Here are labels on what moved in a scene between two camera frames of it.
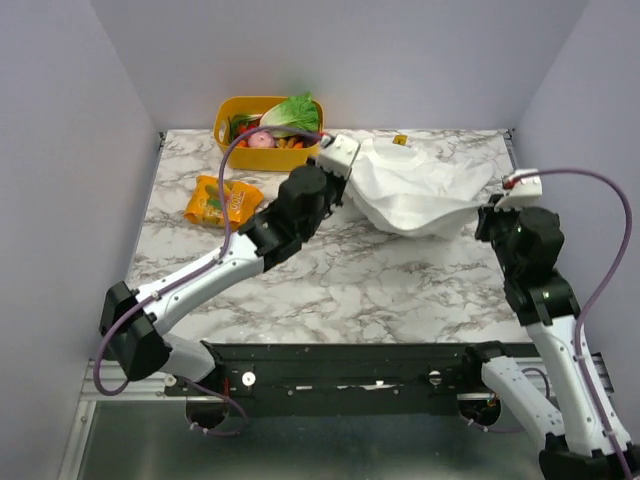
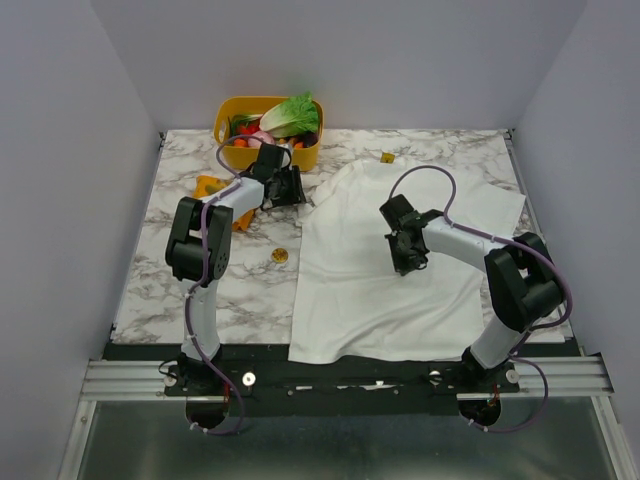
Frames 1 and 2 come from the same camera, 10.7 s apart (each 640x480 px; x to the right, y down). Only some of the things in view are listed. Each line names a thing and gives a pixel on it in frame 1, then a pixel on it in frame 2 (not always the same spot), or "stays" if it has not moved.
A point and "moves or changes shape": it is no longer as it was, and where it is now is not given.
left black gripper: x=341 y=182 to x=296 y=193
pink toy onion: x=261 y=139 stays
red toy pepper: x=246 y=127 stays
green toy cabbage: x=299 y=111 stays
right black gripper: x=486 y=220 to x=407 y=251
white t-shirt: x=407 y=190 moves or changes shape
